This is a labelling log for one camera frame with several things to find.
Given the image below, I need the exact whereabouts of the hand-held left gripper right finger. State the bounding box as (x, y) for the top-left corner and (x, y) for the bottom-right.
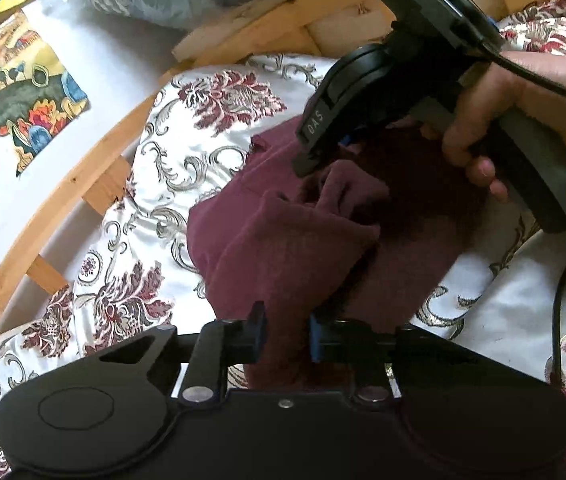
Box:
(308, 314), (469, 403)

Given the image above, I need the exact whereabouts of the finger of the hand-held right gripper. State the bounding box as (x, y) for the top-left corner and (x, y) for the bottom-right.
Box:
(291, 102), (364, 178)

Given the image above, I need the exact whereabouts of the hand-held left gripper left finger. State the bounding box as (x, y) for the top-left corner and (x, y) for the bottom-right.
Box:
(98, 302), (268, 403)

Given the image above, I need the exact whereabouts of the maroon long-sleeve shirt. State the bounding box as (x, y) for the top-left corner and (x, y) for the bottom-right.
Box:
(187, 112), (489, 391)

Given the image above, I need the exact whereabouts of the person's right hand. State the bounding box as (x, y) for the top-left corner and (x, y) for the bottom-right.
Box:
(420, 49), (566, 203)

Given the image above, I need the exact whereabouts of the floral patterned satin blanket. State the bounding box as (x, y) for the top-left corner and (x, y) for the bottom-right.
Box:
(0, 0), (566, 480)

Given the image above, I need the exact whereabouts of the wooden bed frame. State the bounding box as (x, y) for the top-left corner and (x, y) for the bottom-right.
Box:
(0, 0), (566, 356)

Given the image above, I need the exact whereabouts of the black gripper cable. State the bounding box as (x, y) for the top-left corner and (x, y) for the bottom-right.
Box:
(483, 35), (566, 378)

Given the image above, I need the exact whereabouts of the colourful landscape wall poster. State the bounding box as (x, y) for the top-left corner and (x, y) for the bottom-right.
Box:
(0, 10), (92, 177)

